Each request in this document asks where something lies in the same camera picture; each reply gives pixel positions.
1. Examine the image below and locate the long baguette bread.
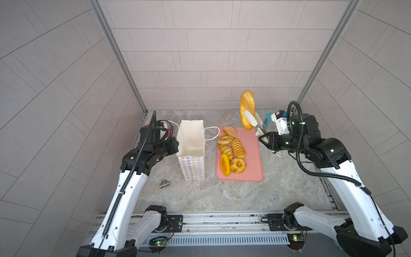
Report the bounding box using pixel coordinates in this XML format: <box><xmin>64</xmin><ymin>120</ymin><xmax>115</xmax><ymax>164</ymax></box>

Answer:
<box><xmin>240</xmin><ymin>90</ymin><xmax>255</xmax><ymax>130</ymax></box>

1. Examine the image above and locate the white paper bag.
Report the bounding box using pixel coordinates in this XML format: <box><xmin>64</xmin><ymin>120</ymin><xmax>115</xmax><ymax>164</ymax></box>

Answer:
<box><xmin>176</xmin><ymin>120</ymin><xmax>220</xmax><ymax>181</ymax></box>

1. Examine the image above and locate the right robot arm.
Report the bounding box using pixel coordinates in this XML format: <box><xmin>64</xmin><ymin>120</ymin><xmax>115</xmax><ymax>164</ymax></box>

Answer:
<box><xmin>240</xmin><ymin>101</ymin><xmax>408</xmax><ymax>257</ymax></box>

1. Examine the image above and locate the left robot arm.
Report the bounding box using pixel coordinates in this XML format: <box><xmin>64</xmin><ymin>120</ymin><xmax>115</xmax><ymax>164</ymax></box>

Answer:
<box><xmin>76</xmin><ymin>112</ymin><xmax>179</xmax><ymax>257</ymax></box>

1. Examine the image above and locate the ridged spiral bread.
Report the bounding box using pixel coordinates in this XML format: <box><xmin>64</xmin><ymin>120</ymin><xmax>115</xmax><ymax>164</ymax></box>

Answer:
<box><xmin>231</xmin><ymin>138</ymin><xmax>246</xmax><ymax>158</ymax></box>

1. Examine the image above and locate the small ridged bread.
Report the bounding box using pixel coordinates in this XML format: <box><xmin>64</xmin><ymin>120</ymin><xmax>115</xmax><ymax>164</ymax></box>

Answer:
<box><xmin>218</xmin><ymin>145</ymin><xmax>234</xmax><ymax>161</ymax></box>

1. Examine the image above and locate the orange oval bread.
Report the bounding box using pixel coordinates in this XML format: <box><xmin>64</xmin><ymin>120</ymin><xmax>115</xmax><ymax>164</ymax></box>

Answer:
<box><xmin>220</xmin><ymin>154</ymin><xmax>231</xmax><ymax>176</ymax></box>

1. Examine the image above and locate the teal bottle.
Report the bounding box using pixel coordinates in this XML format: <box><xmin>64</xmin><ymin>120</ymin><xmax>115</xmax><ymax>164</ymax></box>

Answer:
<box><xmin>263</xmin><ymin>110</ymin><xmax>273</xmax><ymax>129</ymax></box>

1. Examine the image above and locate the pink tray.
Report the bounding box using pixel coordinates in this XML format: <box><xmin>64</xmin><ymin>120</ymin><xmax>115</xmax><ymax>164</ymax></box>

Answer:
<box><xmin>216</xmin><ymin>127</ymin><xmax>264</xmax><ymax>182</ymax></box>

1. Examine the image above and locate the round scored bun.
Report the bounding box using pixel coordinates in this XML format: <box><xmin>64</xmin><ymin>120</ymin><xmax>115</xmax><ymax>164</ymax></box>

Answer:
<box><xmin>222</xmin><ymin>126</ymin><xmax>237</xmax><ymax>138</ymax></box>

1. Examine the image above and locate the small metal fitting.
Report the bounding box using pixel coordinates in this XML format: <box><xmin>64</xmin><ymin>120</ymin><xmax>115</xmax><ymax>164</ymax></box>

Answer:
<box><xmin>159</xmin><ymin>179</ymin><xmax>170</xmax><ymax>188</ymax></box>

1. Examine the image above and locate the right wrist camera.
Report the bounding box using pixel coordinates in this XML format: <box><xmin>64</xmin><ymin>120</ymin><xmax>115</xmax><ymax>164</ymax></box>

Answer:
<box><xmin>271</xmin><ymin>110</ymin><xmax>290</xmax><ymax>136</ymax></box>

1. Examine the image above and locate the braided ring bread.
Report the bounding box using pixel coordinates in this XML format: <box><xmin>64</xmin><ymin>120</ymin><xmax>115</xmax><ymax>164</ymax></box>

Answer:
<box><xmin>217</xmin><ymin>135</ymin><xmax>234</xmax><ymax>145</ymax></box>

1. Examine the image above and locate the bundt ring bread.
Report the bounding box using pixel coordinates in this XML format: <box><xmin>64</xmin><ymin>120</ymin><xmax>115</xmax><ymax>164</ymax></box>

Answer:
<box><xmin>230</xmin><ymin>157</ymin><xmax>246</xmax><ymax>174</ymax></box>

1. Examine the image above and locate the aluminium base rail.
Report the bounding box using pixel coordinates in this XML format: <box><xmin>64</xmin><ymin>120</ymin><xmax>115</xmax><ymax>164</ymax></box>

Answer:
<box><xmin>85</xmin><ymin>205</ymin><xmax>351</xmax><ymax>248</ymax></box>

